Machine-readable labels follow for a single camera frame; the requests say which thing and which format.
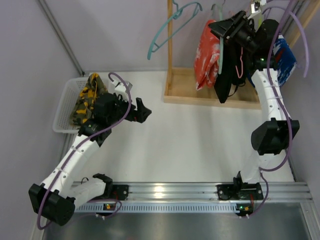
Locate mint green hanger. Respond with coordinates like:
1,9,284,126
211,3,224,75

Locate camouflage trousers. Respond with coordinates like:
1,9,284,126
69,72,108,126

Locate red white trousers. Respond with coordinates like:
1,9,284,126
193,19,221,91

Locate teal plastic hanger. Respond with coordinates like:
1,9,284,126
146,0,203,60

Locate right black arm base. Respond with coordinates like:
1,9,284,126
217,183,264,201

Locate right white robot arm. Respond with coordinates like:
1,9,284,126
208,10,300,201

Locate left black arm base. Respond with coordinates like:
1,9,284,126
90,183,129,201

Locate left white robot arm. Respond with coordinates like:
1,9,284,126
28,93,152,226

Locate pink hanger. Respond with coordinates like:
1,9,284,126
228,0,253,79

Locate black trousers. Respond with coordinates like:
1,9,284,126
214,44,248,104

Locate blue patterned trousers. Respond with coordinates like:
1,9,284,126
246,33,298,88

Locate wooden clothes rack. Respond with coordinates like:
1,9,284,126
163,0,320,110

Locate white plastic basket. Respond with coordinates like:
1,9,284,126
52,76,89,134

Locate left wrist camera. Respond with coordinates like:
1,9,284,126
111,80,129,102

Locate background purple cable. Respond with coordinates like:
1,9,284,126
261,6,311,78

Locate grey slotted cable duct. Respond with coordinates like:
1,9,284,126
74,202,240,214

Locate aluminium mounting rail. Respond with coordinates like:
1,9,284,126
114,182,313,202

